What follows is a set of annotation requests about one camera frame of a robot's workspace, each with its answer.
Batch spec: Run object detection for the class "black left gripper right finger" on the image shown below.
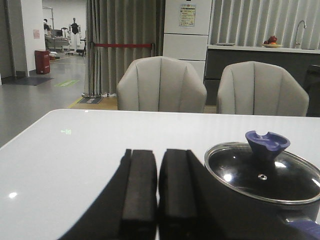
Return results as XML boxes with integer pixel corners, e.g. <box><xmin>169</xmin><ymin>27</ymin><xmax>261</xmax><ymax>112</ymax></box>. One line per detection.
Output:
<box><xmin>156</xmin><ymin>148</ymin><xmax>251</xmax><ymax>240</ymax></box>

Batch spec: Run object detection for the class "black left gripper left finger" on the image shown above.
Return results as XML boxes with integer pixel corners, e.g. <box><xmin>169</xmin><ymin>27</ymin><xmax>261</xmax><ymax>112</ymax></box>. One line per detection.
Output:
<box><xmin>58</xmin><ymin>148</ymin><xmax>158</xmax><ymax>240</ymax></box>

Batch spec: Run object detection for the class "glass pot lid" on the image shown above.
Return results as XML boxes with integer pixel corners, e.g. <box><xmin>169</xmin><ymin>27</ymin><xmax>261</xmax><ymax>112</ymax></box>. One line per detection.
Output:
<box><xmin>204</xmin><ymin>130</ymin><xmax>320</xmax><ymax>205</ymax></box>

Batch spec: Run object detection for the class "dark blue saucepan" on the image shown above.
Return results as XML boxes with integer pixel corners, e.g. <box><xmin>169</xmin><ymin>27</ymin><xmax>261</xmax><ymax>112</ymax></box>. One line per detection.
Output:
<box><xmin>203</xmin><ymin>159</ymin><xmax>320</xmax><ymax>240</ymax></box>

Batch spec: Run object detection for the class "grey chair left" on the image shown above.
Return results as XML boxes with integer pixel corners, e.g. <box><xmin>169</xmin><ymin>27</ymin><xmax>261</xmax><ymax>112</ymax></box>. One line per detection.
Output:
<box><xmin>116</xmin><ymin>56</ymin><xmax>207</xmax><ymax>113</ymax></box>

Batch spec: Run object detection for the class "grey chair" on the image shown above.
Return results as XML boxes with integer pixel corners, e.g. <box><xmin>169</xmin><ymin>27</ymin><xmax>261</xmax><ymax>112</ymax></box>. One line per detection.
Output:
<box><xmin>116</xmin><ymin>56</ymin><xmax>207</xmax><ymax>113</ymax></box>
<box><xmin>216</xmin><ymin>61</ymin><xmax>310</xmax><ymax>117</ymax></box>

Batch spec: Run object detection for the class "grey chair right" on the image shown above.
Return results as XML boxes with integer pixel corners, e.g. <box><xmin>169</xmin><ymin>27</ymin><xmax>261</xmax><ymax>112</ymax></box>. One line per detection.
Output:
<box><xmin>216</xmin><ymin>61</ymin><xmax>310</xmax><ymax>117</ymax></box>

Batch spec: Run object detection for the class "dark kitchen counter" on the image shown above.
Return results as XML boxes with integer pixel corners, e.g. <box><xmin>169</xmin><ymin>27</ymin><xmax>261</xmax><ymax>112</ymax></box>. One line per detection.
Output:
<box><xmin>203</xmin><ymin>44</ymin><xmax>320</xmax><ymax>107</ymax></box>

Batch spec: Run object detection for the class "red barrier belt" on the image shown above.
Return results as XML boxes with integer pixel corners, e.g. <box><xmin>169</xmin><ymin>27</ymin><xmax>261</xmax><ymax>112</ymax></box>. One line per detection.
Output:
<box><xmin>91</xmin><ymin>42</ymin><xmax>156</xmax><ymax>57</ymax></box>

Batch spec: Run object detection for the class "white refrigerator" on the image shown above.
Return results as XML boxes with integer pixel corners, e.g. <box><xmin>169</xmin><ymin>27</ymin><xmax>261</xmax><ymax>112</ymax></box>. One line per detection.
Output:
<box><xmin>162</xmin><ymin>0</ymin><xmax>212</xmax><ymax>79</ymax></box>

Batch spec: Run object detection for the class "dark floor mat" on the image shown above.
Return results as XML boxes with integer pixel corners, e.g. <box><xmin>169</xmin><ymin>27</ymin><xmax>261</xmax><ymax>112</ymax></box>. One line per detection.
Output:
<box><xmin>2</xmin><ymin>76</ymin><xmax>53</xmax><ymax>86</ymax></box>

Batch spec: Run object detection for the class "red bin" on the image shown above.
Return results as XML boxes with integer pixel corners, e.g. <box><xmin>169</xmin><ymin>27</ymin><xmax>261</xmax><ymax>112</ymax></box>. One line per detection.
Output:
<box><xmin>34</xmin><ymin>50</ymin><xmax>50</xmax><ymax>75</ymax></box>

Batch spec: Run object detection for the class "fruit plate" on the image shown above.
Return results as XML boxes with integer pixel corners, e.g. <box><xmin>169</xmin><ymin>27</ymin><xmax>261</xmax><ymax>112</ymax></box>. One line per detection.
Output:
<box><xmin>262</xmin><ymin>35</ymin><xmax>283</xmax><ymax>48</ymax></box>

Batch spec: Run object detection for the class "grey curtain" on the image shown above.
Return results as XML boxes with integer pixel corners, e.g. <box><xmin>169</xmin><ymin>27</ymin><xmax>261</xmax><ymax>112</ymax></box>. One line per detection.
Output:
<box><xmin>82</xmin><ymin>0</ymin><xmax>166</xmax><ymax>98</ymax></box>

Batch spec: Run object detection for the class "chrome faucet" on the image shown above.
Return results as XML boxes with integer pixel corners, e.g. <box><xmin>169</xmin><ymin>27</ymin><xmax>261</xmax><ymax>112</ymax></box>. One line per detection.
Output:
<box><xmin>293</xmin><ymin>19</ymin><xmax>307</xmax><ymax>49</ymax></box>

